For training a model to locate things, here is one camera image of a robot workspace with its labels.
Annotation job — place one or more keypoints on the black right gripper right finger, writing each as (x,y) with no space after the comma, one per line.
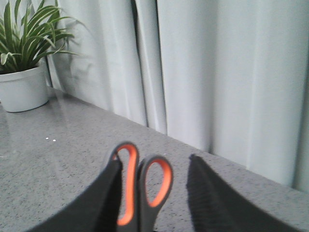
(226,198)

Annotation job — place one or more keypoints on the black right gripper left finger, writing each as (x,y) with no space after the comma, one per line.
(95,210)

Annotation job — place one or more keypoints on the grey orange scissors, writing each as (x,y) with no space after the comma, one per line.
(141,213)

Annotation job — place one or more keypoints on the white curtain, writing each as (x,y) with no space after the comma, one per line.
(230,77)

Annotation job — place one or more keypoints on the white plant pot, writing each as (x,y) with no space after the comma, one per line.
(23,91)

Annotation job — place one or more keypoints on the green potted plant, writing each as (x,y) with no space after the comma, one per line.
(28,36)

